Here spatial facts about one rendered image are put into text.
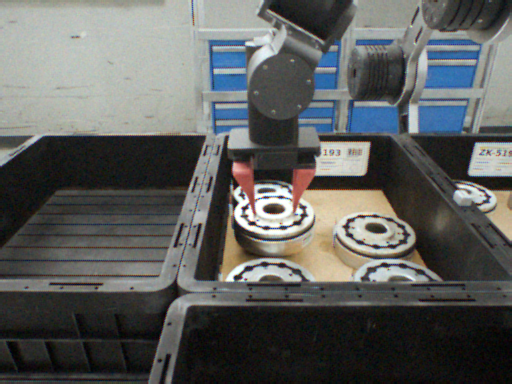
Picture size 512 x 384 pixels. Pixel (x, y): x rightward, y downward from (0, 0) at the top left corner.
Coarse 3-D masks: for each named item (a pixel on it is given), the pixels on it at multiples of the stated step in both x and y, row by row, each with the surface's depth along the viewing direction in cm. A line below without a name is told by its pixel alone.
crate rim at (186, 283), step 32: (416, 160) 58; (448, 192) 49; (192, 224) 42; (192, 256) 37; (192, 288) 33; (224, 288) 33; (256, 288) 33; (288, 288) 33; (320, 288) 34; (352, 288) 33; (384, 288) 33; (416, 288) 33; (448, 288) 33; (480, 288) 33
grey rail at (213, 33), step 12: (204, 36) 214; (216, 36) 215; (228, 36) 215; (240, 36) 215; (252, 36) 216; (312, 36) 218; (360, 36) 219; (372, 36) 219; (384, 36) 220; (396, 36) 220; (432, 36) 221; (444, 36) 222; (456, 36) 222; (468, 36) 222
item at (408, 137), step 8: (400, 136) 67; (408, 136) 66; (416, 136) 67; (424, 136) 67; (432, 136) 67; (440, 136) 67; (448, 136) 67; (456, 136) 67; (464, 136) 67; (472, 136) 67; (480, 136) 67; (488, 136) 67; (496, 136) 67; (504, 136) 67; (408, 144) 63; (416, 144) 63; (416, 152) 60; (424, 152) 60; (424, 160) 58; (432, 160) 57; (432, 168) 55; (440, 168) 55; (440, 176) 53; (448, 176) 53; (448, 184) 51; (456, 184) 51; (472, 208) 45; (480, 216) 44; (480, 224) 42; (488, 224) 42; (488, 232) 41; (496, 232) 41; (496, 240) 40; (504, 240) 40; (504, 248) 38
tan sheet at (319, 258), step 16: (304, 192) 71; (320, 192) 71; (336, 192) 71; (352, 192) 71; (368, 192) 71; (320, 208) 66; (336, 208) 66; (352, 208) 66; (368, 208) 66; (384, 208) 66; (320, 224) 61; (320, 240) 58; (224, 256) 54; (240, 256) 54; (256, 256) 54; (288, 256) 54; (304, 256) 54; (320, 256) 54; (336, 256) 54; (416, 256) 54; (224, 272) 51; (320, 272) 51; (336, 272) 51
